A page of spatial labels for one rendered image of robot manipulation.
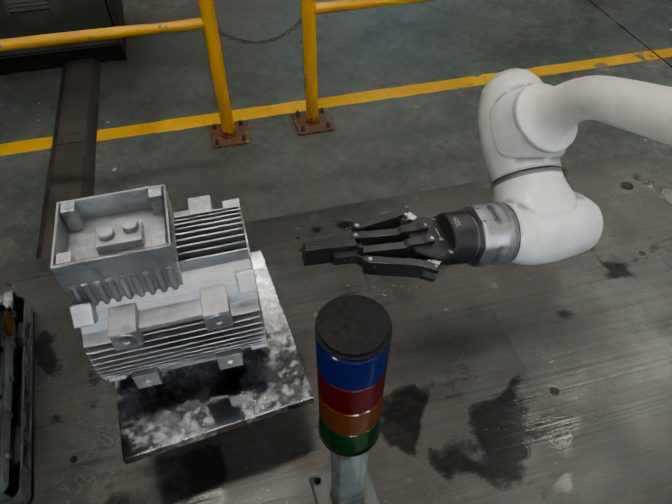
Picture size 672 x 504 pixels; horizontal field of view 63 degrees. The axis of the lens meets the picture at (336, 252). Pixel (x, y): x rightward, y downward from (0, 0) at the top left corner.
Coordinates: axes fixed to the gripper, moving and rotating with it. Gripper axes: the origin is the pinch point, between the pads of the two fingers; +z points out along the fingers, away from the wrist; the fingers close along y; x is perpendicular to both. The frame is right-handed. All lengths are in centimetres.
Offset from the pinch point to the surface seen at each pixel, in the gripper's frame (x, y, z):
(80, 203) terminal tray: -7.4, -4.7, 29.1
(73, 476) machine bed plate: 28.0, 11.4, 36.1
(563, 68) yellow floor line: 77, -181, -190
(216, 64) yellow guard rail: 64, -166, -4
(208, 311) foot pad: -2.5, 9.1, 16.5
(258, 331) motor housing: 2.6, 9.1, 10.9
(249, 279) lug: -4.3, 6.7, 11.7
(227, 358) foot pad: 6.9, 9.6, 14.6
